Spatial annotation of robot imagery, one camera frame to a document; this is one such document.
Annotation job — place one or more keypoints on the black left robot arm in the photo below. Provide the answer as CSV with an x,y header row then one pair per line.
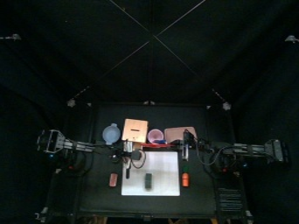
x,y
66,143

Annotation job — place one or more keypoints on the salmon nigiri sushi toy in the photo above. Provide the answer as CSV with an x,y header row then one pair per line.
x,y
114,179

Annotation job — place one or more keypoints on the wooden box with slot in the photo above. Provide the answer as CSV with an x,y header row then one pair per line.
x,y
136,129

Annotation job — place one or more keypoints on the pink bowl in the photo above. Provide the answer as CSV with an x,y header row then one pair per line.
x,y
156,134

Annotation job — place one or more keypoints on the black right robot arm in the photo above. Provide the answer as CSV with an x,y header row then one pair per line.
x,y
249,149

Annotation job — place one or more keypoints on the orange toy carrot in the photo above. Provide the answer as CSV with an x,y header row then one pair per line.
x,y
186,178

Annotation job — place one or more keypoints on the pink plate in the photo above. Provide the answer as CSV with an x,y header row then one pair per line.
x,y
176,133

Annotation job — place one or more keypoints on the white text label sheet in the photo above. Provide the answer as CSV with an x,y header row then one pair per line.
x,y
230,199

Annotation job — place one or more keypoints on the white cutting board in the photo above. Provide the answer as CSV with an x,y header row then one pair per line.
x,y
156,175

